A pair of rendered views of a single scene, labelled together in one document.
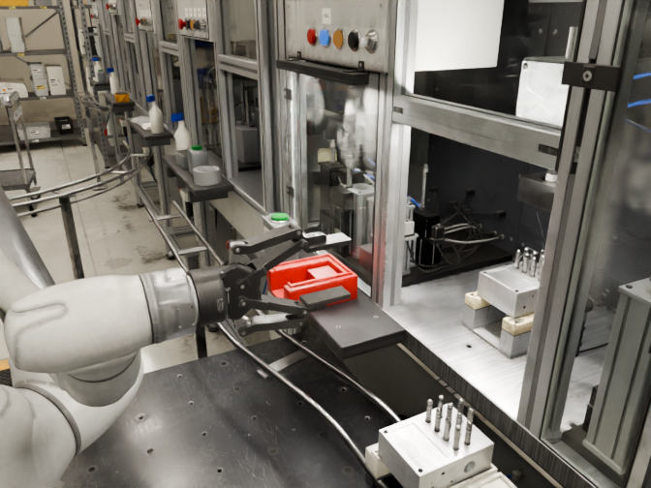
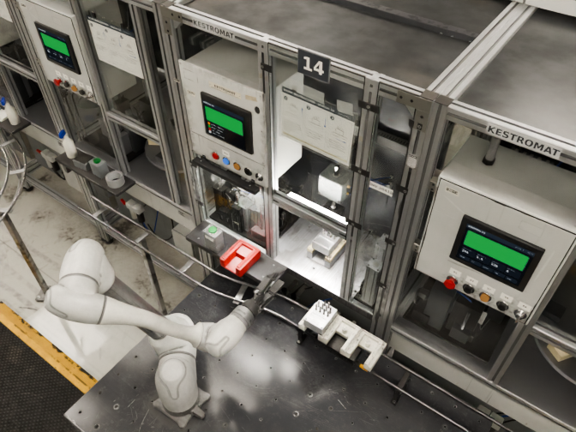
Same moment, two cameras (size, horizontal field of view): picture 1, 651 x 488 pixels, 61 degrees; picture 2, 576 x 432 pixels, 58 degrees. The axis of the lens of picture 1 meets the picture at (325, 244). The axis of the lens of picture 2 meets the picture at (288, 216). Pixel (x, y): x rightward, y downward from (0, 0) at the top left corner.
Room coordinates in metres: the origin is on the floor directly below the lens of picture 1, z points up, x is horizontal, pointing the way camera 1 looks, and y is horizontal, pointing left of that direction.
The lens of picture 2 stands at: (-0.46, 0.57, 2.85)
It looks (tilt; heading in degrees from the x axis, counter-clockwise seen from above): 46 degrees down; 332
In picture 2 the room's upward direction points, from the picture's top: straight up
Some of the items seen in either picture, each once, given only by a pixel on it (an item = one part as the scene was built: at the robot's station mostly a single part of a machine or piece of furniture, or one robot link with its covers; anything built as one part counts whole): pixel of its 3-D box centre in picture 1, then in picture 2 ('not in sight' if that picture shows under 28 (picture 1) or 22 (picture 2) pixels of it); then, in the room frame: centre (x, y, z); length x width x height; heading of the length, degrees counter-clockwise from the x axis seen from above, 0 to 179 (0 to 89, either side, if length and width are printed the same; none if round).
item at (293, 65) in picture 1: (318, 65); (225, 172); (1.18, 0.01, 1.37); 0.36 x 0.04 x 0.04; 27
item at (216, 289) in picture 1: (225, 291); (254, 304); (0.65, 0.13, 1.12); 0.09 x 0.07 x 0.08; 116
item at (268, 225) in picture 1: (284, 241); (214, 237); (1.20, 0.10, 0.97); 0.08 x 0.08 x 0.12; 27
